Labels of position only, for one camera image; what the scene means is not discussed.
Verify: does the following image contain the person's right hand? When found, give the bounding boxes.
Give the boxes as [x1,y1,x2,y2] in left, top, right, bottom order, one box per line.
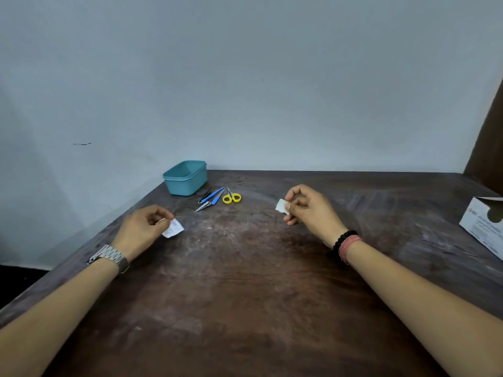
[283,184,349,248]

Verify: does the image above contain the person's left forearm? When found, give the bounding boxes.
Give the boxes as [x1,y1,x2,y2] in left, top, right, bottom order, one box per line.
[0,258,119,377]

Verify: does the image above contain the red thread bracelet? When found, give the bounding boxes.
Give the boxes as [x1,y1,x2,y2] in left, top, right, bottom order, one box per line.
[338,235,364,266]

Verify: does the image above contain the black bead bracelet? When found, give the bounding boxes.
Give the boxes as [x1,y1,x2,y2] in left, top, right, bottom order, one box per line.
[332,230,359,253]

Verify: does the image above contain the white cardboard glove box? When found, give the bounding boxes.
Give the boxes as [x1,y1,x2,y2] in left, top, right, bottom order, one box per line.
[458,196,503,262]

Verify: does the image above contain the silver metal wristwatch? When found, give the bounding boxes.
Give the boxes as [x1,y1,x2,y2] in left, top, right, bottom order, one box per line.
[87,245,130,274]

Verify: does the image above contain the person's left hand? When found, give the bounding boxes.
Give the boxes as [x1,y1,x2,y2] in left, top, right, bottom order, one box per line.
[110,205,175,263]

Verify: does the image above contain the teal plastic container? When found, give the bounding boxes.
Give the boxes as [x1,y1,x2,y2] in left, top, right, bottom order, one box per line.
[163,160,208,197]

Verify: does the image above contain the white torn wrapper piece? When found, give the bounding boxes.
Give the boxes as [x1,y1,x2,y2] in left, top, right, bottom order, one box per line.
[159,218,185,239]

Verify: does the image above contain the person's right forearm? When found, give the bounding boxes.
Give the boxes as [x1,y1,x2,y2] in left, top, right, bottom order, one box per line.
[346,240,503,377]

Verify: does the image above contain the blue handled silver tweezers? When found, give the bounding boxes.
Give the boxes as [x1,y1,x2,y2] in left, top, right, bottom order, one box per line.
[194,189,226,213]

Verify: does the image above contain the blue handled forceps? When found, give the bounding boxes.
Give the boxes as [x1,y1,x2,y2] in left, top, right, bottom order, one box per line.
[198,187,225,204]

